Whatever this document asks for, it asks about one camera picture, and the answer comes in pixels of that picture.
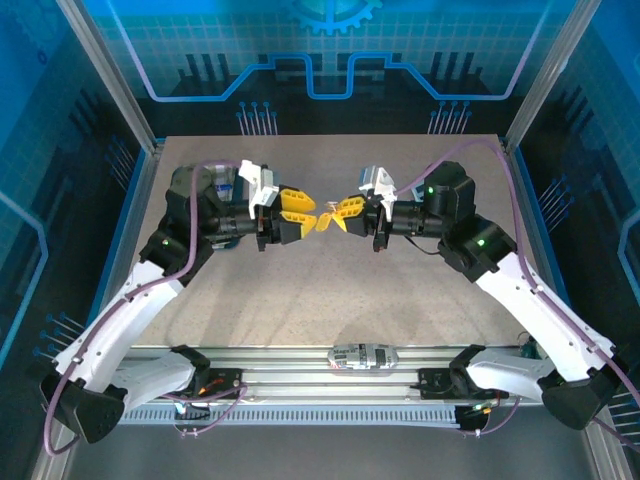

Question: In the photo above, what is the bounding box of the dark blue tray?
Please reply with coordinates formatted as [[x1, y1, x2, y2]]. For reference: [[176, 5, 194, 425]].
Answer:
[[207, 164, 246, 252]]

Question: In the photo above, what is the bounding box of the green checkered cloth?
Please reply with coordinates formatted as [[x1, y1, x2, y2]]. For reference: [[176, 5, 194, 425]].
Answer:
[[209, 166, 239, 201]]

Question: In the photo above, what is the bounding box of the newspaper-wrapped bundle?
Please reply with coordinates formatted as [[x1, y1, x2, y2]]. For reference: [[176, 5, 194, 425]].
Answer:
[[327, 342, 400, 372]]

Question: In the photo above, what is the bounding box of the small green electronics board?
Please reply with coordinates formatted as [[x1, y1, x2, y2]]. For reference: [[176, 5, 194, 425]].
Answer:
[[517, 335, 542, 361]]

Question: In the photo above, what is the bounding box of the small controller board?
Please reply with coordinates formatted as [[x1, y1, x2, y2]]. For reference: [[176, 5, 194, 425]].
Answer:
[[455, 402, 502, 434], [172, 395, 212, 422]]

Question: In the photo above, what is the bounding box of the grey metal panel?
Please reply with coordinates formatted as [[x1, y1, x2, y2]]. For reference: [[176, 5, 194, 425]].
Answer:
[[29, 399, 632, 480]]

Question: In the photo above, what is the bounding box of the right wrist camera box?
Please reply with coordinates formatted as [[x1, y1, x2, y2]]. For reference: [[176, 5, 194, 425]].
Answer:
[[356, 165, 399, 204]]

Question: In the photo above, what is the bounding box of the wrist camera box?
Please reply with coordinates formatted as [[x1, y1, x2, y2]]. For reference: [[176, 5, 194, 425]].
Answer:
[[237, 159, 281, 208], [356, 165, 399, 204]]

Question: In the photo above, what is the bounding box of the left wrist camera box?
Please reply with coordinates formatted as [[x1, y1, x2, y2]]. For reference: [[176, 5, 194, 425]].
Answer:
[[237, 159, 281, 208]]

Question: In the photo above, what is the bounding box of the aluminium table side rail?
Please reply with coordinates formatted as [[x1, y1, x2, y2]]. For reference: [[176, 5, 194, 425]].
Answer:
[[500, 139, 572, 302], [126, 141, 167, 252]]

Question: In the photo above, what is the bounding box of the aluminium mounting rail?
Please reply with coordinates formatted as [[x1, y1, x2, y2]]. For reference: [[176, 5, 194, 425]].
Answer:
[[113, 343, 552, 407]]

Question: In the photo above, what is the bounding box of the aluminium frame post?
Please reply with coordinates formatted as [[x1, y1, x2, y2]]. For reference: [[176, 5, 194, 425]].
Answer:
[[501, 0, 602, 154], [53, 0, 167, 154]]

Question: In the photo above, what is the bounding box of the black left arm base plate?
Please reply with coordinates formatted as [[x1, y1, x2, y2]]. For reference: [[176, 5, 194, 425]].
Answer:
[[188, 367, 247, 401]]

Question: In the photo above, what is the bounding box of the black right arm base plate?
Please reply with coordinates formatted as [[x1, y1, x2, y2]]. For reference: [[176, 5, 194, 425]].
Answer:
[[416, 366, 472, 401]]

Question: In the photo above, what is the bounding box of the slotted grey cable duct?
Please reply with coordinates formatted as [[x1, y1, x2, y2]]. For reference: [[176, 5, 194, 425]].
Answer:
[[118, 405, 462, 427]]

